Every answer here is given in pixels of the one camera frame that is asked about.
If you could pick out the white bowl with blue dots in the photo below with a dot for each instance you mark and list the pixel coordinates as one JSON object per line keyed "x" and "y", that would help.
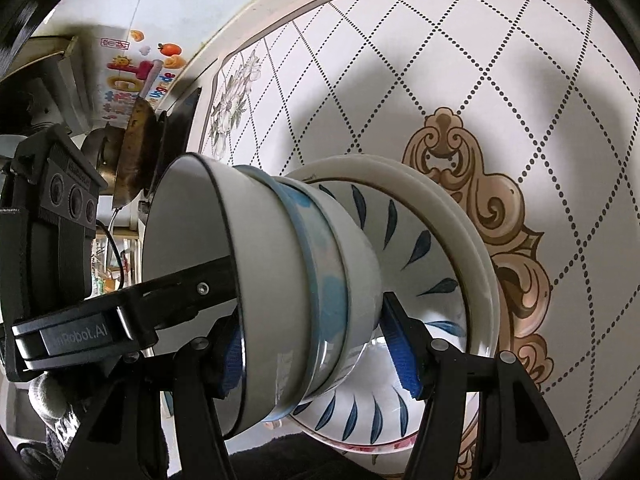
{"x": 305, "y": 280}

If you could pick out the white plate with blue leaves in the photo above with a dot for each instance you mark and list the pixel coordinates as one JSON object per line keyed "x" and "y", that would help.
{"x": 410, "y": 250}

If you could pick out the white plate with pink flowers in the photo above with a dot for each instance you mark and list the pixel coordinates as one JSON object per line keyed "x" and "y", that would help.
{"x": 475, "y": 240}

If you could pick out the brass coloured wok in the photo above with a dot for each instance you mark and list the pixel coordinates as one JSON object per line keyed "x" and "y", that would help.
{"x": 137, "y": 155}

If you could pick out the peach fruit wall sticker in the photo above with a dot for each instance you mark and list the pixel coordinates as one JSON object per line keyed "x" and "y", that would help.
{"x": 175, "y": 62}

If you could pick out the dark cloth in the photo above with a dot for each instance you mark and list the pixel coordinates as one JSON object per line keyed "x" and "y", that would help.
{"x": 320, "y": 460}

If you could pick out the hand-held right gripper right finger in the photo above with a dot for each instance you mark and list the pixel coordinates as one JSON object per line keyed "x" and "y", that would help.
{"x": 400, "y": 345}

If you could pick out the colourful letters wall sticker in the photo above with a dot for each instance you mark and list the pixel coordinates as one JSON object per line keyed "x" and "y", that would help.
{"x": 162, "y": 87}

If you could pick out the metal pot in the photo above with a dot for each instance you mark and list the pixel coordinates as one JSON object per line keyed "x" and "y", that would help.
{"x": 102, "y": 155}

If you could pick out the white bowl with dark rim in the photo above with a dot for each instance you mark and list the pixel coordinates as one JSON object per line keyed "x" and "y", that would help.
{"x": 200, "y": 280}

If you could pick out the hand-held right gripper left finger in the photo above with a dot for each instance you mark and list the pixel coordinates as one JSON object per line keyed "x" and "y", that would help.
{"x": 233, "y": 360}

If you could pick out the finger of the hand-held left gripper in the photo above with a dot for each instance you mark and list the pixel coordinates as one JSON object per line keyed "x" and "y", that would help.
{"x": 200, "y": 290}

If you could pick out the orange fruit wall sticker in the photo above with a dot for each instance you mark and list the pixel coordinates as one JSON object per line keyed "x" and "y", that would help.
{"x": 169, "y": 49}

